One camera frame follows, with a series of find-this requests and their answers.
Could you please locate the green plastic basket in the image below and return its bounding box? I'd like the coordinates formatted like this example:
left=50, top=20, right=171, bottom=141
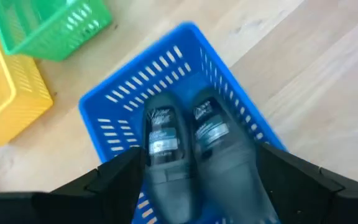
left=0, top=0, right=113, bottom=62

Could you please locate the yellow plastic basket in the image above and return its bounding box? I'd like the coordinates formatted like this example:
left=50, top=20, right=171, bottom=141
left=0, top=4, right=55, bottom=151

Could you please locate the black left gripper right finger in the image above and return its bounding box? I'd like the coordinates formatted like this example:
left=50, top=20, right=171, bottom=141
left=255, top=141, right=358, bottom=224

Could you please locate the dark grey deodorant bottle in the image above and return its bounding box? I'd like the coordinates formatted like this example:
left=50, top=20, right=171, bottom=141
left=142, top=91, right=200, bottom=224
left=191, top=90, right=281, bottom=224

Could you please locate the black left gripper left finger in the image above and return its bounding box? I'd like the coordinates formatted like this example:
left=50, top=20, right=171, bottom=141
left=0, top=146, right=147, bottom=224

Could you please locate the blue plastic basket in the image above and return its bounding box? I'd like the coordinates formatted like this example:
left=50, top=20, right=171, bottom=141
left=78, top=21, right=287, bottom=224

